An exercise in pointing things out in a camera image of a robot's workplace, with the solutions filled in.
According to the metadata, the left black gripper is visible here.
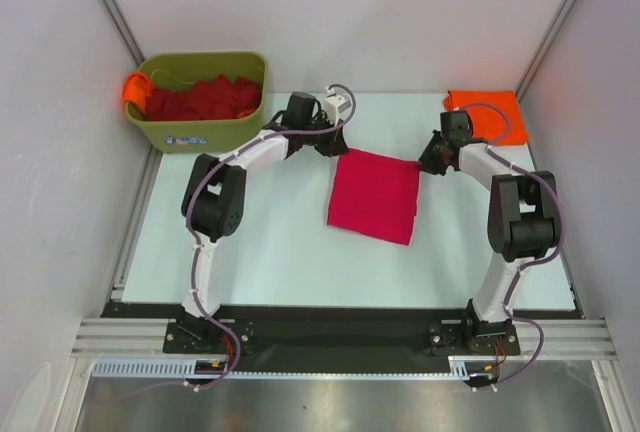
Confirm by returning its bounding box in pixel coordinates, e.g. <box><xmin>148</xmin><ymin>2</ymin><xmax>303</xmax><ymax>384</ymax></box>
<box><xmin>300</xmin><ymin>113</ymin><xmax>348</xmax><ymax>158</ymax></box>

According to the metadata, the pink t shirt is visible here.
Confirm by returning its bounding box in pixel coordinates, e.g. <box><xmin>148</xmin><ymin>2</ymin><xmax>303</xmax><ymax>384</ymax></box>
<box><xmin>327</xmin><ymin>149</ymin><xmax>420</xmax><ymax>246</ymax></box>

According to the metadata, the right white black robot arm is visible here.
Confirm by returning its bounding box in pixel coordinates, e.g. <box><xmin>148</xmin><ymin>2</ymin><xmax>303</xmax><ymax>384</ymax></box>
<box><xmin>418</xmin><ymin>110</ymin><xmax>564</xmax><ymax>353</ymax></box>

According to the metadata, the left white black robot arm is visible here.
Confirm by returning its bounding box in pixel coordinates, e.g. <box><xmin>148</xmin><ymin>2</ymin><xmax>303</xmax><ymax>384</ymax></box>
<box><xmin>177</xmin><ymin>84</ymin><xmax>356</xmax><ymax>352</ymax></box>

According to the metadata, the folded orange t shirt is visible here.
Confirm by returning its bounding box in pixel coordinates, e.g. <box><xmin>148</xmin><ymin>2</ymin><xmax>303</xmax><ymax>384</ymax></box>
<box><xmin>443</xmin><ymin>90</ymin><xmax>529</xmax><ymax>146</ymax></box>

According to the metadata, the olive green plastic bin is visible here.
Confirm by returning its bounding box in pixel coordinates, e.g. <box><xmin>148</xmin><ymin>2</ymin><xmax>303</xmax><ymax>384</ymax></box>
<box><xmin>123</xmin><ymin>51</ymin><xmax>268</xmax><ymax>153</ymax></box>

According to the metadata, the dark red t shirt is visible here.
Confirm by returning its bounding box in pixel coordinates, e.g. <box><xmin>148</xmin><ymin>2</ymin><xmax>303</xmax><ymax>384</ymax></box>
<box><xmin>143</xmin><ymin>75</ymin><xmax>262</xmax><ymax>121</ymax></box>

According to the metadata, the orange cloth on bin rim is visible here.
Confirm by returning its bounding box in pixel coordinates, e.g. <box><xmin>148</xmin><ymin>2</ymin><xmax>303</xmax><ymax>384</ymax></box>
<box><xmin>121</xmin><ymin>71</ymin><xmax>155</xmax><ymax>112</ymax></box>

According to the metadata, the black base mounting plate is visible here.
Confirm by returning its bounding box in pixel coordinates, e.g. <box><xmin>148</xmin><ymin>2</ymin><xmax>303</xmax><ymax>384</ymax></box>
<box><xmin>99</xmin><ymin>301</ymin><xmax>524</xmax><ymax>373</ymax></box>

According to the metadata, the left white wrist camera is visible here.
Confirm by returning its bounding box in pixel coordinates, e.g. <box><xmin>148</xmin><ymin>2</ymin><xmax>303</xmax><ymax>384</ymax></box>
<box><xmin>322</xmin><ymin>87</ymin><xmax>351</xmax><ymax>125</ymax></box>

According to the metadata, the aluminium frame rail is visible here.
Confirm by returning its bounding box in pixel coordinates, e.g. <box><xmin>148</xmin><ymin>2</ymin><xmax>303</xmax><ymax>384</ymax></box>
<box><xmin>71</xmin><ymin>318</ymin><xmax>169</xmax><ymax>358</ymax></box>

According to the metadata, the slotted cable duct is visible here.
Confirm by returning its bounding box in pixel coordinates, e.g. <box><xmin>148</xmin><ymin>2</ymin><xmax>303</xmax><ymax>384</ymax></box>
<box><xmin>92</xmin><ymin>355</ymin><xmax>506</xmax><ymax>381</ymax></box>

